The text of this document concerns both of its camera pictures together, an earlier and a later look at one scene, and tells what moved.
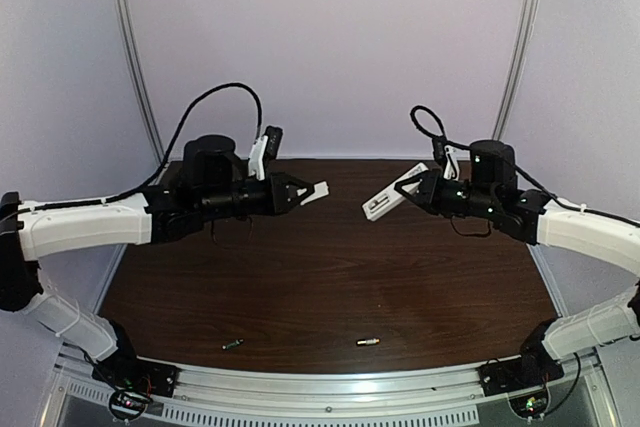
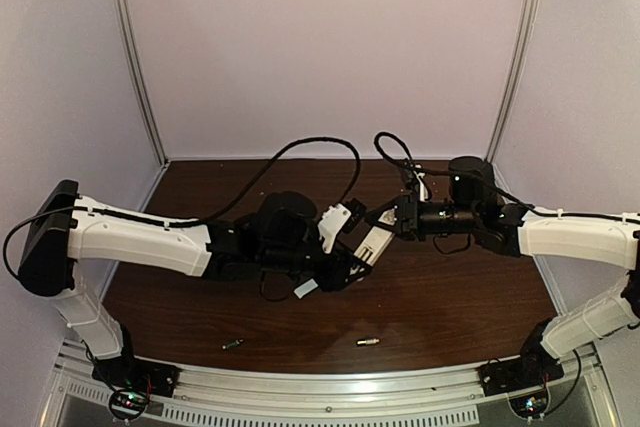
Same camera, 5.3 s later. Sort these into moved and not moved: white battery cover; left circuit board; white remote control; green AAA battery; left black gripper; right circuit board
Moved: white battery cover; white remote control; left black gripper
Not moved: green AAA battery; left circuit board; right circuit board
